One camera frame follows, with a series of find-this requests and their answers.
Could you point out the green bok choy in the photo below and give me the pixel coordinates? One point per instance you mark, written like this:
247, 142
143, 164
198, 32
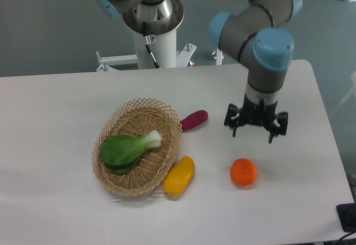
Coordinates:
122, 153

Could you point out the woven wicker basket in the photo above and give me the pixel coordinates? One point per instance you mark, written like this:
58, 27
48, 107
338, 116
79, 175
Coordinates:
138, 118

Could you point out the orange fruit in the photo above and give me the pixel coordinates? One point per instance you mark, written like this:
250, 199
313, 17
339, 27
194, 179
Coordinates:
243, 172

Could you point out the yellow mango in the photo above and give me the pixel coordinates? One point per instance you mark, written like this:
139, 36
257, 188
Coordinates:
179, 177

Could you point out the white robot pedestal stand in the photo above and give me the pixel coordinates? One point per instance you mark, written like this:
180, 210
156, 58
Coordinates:
154, 31

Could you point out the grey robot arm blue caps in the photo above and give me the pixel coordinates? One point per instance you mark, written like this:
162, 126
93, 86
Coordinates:
253, 38

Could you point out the black device at table edge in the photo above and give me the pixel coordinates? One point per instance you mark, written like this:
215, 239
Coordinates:
346, 214

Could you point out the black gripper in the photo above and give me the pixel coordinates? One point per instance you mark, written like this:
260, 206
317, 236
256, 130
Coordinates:
258, 114

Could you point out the purple sweet potato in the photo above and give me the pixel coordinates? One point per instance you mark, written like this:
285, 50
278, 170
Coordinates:
194, 120

